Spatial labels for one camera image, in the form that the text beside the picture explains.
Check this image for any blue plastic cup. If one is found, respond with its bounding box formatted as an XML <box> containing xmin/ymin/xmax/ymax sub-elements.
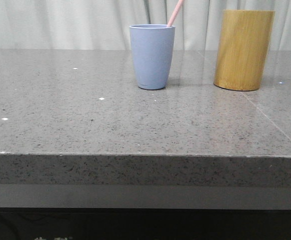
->
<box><xmin>129</xmin><ymin>24</ymin><xmax>175</xmax><ymax>90</ymax></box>

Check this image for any pink chopstick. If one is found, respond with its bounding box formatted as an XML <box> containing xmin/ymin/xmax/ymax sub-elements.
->
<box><xmin>166</xmin><ymin>0</ymin><xmax>184</xmax><ymax>28</ymax></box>

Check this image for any grey-white curtain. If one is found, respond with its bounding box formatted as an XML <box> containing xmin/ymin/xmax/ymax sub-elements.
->
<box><xmin>0</xmin><ymin>0</ymin><xmax>291</xmax><ymax>51</ymax></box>

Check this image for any bamboo cylinder cup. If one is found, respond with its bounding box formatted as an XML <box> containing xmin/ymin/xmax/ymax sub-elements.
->
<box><xmin>213</xmin><ymin>9</ymin><xmax>275</xmax><ymax>91</ymax></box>

